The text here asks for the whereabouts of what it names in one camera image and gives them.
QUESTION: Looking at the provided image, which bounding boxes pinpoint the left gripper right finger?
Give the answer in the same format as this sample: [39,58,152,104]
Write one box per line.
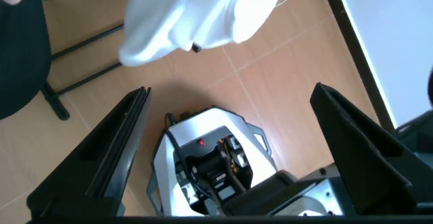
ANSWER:
[310,82,433,217]

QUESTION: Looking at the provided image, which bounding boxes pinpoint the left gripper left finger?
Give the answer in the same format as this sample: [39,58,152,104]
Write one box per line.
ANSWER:
[26,87,152,218]

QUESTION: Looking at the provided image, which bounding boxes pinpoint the black shorts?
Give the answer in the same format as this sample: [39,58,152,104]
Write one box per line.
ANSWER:
[0,0,62,120]

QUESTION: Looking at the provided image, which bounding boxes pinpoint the white garment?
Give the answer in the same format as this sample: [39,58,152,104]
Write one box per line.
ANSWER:
[118,0,288,68]

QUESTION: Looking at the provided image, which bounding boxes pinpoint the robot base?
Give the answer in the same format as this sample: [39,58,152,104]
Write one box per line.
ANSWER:
[145,105,433,218]

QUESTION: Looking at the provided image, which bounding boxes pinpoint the black clothes rack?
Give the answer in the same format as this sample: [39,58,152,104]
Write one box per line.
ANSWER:
[40,22,203,122]

